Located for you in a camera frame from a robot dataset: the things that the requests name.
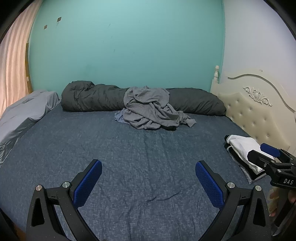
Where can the pile of grey clothes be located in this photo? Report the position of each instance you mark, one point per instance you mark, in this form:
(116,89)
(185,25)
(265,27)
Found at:
(148,109)

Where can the dark grey rolled duvet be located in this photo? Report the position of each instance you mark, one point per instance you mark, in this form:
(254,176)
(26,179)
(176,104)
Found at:
(92,97)

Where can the wooden window frame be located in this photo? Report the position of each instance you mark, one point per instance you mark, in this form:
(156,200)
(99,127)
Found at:
(29,69)

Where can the pink curtain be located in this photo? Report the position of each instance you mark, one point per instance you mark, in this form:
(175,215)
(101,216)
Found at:
(13,69)

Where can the folded light grey garment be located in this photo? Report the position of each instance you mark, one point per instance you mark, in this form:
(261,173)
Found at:
(251,179)

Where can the light grey blanket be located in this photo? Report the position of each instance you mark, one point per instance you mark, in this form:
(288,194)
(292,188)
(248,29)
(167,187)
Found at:
(34,104)

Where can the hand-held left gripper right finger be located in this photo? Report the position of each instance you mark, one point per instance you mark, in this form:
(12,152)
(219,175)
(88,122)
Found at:
(209,183)

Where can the person's right hand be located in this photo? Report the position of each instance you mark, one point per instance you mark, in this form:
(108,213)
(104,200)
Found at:
(274,201)

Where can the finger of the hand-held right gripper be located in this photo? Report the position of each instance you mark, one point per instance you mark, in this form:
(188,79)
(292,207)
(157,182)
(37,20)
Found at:
(269,149)
(256,158)

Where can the cream tufted headboard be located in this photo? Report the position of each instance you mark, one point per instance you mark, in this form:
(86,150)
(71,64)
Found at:
(249,111)

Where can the bed with blue sheet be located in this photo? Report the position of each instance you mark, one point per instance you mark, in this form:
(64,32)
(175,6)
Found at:
(138,162)

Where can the light blue cloth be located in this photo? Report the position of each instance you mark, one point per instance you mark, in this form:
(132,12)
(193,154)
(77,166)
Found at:
(119,117)

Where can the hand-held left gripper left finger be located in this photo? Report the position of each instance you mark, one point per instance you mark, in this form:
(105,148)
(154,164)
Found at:
(89,183)

